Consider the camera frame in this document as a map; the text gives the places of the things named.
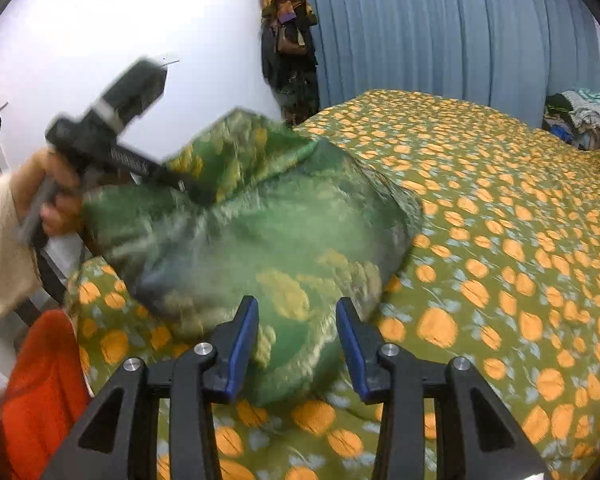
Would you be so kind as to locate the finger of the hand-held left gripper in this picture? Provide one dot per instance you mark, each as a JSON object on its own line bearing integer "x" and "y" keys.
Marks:
{"x": 185, "y": 185}

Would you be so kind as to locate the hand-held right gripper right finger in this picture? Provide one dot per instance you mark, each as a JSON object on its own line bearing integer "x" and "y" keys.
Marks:
{"x": 352, "y": 345}

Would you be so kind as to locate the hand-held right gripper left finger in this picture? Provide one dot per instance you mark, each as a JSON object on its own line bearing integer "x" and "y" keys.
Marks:
{"x": 240, "y": 345}

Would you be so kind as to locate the green patterned jacket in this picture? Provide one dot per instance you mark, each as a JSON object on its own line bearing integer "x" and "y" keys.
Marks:
{"x": 280, "y": 220}

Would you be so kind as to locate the clothes hanging on rack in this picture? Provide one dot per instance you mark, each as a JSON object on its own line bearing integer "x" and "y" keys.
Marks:
{"x": 290, "y": 50}

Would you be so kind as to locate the pile of clothes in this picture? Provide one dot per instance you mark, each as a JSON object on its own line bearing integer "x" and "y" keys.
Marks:
{"x": 577, "y": 117}

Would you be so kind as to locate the person's left hand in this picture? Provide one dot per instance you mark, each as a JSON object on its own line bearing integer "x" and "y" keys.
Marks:
{"x": 62, "y": 210}

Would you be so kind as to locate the green orange floral blanket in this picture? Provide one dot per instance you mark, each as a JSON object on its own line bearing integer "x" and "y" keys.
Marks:
{"x": 480, "y": 260}

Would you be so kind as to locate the person's orange clothing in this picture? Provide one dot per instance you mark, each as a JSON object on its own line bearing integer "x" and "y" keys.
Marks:
{"x": 40, "y": 390}

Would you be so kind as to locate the blue curtain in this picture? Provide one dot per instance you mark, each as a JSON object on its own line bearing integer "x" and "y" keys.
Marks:
{"x": 430, "y": 35}

